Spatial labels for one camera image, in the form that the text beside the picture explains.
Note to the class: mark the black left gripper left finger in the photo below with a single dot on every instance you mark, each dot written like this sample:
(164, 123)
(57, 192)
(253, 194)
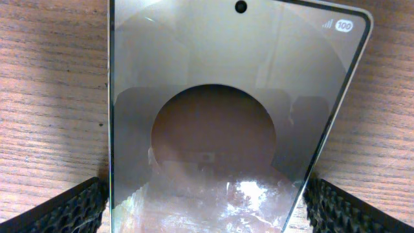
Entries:
(78, 210)

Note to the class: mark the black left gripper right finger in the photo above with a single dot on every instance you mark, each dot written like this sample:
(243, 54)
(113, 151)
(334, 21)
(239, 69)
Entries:
(331, 209)

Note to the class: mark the silver smartphone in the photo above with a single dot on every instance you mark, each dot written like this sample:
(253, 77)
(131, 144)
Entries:
(219, 109)

